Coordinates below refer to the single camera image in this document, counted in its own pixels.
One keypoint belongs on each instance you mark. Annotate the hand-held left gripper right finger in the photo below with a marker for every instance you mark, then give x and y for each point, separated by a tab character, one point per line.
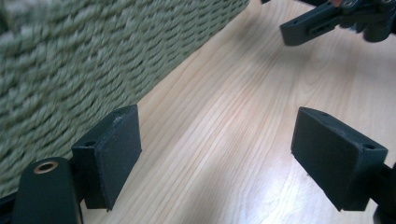
333	161

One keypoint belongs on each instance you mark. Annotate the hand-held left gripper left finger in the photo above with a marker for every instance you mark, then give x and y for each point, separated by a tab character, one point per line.
115	158

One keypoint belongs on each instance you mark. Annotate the green woven basket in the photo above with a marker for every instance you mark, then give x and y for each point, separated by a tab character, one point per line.
93	62

